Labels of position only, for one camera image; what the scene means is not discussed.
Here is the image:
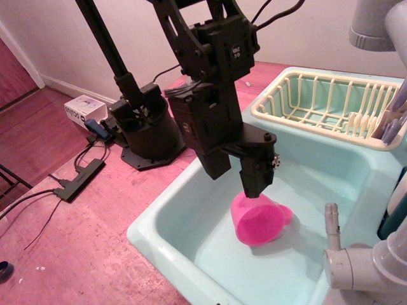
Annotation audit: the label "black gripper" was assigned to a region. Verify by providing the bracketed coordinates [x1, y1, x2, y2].
[167, 83, 276, 198]

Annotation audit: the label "pink plastic cup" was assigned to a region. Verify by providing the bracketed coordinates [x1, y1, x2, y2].
[230, 192, 293, 247]

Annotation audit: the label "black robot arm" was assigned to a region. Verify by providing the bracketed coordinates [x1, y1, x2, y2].
[77, 1, 277, 198]

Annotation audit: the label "teal toy sink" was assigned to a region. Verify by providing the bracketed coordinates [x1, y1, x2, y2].
[126, 66, 407, 305]

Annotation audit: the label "cream dish rack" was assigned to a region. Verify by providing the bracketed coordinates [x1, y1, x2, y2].
[251, 67, 406, 151]

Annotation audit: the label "blue clamp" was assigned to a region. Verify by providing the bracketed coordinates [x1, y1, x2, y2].
[84, 119, 112, 141]

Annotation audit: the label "lavender utensils in rack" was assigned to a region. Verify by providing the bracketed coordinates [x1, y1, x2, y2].
[381, 79, 406, 146]

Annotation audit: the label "teal and white bottle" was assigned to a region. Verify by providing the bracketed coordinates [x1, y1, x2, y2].
[377, 177, 406, 240]

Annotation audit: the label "white cardboard box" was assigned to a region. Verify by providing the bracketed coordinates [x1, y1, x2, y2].
[64, 95, 108, 129]

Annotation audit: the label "black USB hub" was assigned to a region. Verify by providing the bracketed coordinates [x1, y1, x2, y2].
[48, 159, 106, 203]

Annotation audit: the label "grey toy faucet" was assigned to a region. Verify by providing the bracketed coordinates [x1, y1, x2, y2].
[323, 0, 407, 305]

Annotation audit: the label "black tape roll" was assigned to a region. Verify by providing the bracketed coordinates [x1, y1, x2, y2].
[0, 261, 15, 284]

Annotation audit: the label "black hub cable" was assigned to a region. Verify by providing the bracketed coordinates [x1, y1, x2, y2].
[0, 189, 57, 222]

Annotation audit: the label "black metal chair frame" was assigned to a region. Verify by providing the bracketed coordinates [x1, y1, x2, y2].
[0, 165, 33, 199]

